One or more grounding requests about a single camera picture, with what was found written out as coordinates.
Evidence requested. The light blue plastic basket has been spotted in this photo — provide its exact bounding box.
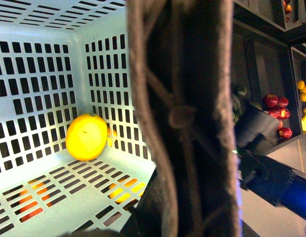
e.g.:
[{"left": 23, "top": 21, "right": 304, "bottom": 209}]
[{"left": 0, "top": 0, "right": 155, "bottom": 237}]

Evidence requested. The brown basket handle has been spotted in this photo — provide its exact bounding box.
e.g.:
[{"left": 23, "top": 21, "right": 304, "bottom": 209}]
[{"left": 127, "top": 0, "right": 242, "bottom": 237}]

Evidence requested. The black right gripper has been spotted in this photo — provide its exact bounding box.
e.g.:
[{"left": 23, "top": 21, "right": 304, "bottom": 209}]
[{"left": 234, "top": 104, "right": 280, "bottom": 151}]

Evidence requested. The yellow lemon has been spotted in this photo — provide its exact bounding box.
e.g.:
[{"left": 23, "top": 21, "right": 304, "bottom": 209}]
[{"left": 65, "top": 113, "right": 108, "bottom": 161}]

